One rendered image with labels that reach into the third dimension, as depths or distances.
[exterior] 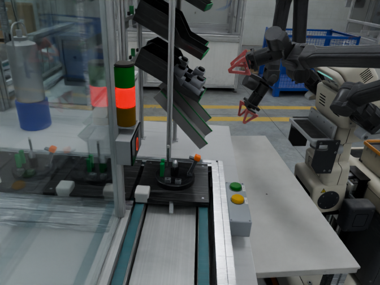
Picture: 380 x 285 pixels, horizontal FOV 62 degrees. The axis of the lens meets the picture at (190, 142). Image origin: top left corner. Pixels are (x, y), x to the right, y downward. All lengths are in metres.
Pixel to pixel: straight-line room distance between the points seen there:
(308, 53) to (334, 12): 9.72
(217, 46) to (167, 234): 4.32
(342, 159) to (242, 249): 0.73
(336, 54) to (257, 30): 8.95
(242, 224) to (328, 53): 0.57
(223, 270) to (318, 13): 10.02
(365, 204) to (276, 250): 0.66
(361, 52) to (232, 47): 4.22
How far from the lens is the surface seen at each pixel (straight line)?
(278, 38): 1.10
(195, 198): 1.03
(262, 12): 9.93
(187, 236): 0.98
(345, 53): 1.03
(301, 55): 1.11
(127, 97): 0.78
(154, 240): 0.96
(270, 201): 1.26
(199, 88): 1.23
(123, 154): 0.80
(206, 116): 1.51
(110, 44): 0.76
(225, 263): 0.87
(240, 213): 1.01
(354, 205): 1.59
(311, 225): 1.21
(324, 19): 10.70
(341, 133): 1.48
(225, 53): 5.14
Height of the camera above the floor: 1.59
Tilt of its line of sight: 27 degrees down
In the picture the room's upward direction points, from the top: 3 degrees clockwise
